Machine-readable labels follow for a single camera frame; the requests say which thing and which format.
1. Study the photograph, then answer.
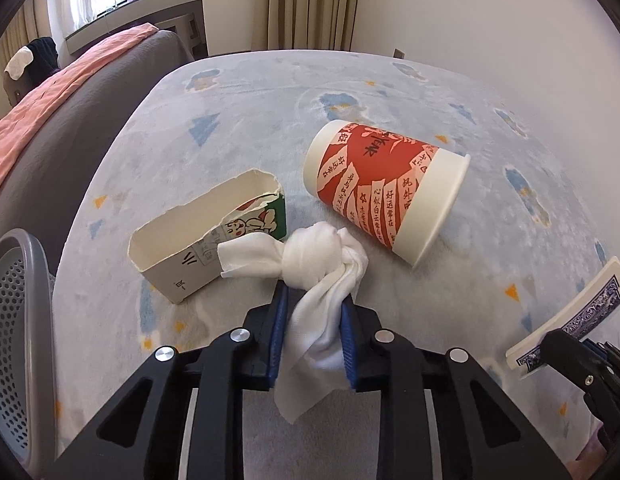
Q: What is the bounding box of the playing card strip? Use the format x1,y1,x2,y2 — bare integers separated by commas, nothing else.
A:
505,257,620,375

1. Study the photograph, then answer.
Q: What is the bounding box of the knotted white cloth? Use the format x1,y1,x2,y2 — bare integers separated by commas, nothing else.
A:
218,221,368,424

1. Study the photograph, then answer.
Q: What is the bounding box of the torn white carton box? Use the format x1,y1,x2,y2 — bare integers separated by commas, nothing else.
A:
127,169,287,304

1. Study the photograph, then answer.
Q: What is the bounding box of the red white paper cup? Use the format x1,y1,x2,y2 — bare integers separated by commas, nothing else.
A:
303,119,470,266

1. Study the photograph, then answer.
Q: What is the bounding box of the grey perforated trash basket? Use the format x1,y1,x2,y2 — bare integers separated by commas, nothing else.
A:
0,229,56,479

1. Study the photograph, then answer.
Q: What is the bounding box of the light blue patterned blanket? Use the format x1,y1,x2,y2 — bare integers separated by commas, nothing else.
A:
52,51,604,479

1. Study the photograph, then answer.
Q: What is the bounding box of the grey bed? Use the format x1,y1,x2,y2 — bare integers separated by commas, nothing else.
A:
0,30,193,271

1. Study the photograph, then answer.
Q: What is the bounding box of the pink quilt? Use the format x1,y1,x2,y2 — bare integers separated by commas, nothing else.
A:
0,23,159,187

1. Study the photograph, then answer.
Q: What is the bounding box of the right beige curtain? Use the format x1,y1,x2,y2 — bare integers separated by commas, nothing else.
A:
251,0,357,51

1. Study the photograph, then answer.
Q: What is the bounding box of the beige curtain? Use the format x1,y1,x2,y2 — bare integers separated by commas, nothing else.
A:
0,0,52,68
251,0,357,51

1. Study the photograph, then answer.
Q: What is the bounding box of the chair with dark clothes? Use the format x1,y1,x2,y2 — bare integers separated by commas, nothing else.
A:
4,37,60,106

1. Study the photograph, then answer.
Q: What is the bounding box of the grey window desk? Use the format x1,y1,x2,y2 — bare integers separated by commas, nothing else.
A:
64,0,206,55

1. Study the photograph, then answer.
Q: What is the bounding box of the left beige curtain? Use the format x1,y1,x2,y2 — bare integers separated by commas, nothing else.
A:
0,0,52,68

